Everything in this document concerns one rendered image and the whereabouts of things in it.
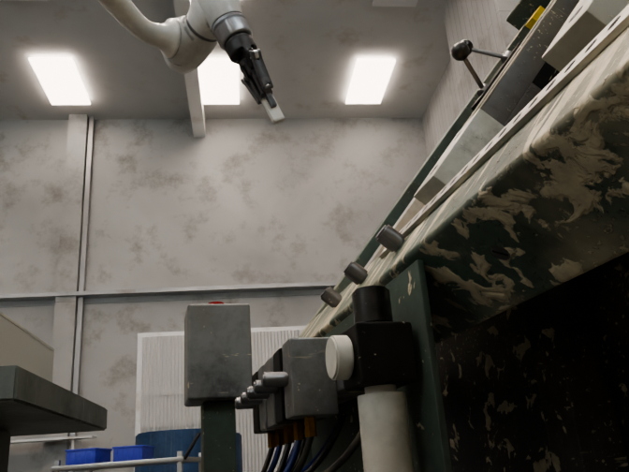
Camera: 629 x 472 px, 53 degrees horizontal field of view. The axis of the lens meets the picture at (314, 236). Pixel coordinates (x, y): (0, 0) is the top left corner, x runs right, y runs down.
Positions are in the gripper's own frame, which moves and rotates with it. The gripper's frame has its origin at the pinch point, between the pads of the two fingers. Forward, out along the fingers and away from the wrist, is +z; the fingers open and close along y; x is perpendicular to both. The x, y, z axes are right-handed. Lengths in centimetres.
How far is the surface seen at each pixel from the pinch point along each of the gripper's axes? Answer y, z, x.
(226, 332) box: -11, 47, 36
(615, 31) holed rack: -102, 52, 26
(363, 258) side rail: -6.7, 43.5, 0.5
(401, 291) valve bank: -69, 59, 31
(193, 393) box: -11, 55, 46
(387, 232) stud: -65, 51, 27
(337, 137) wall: 800, -304, -489
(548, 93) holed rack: -95, 52, 25
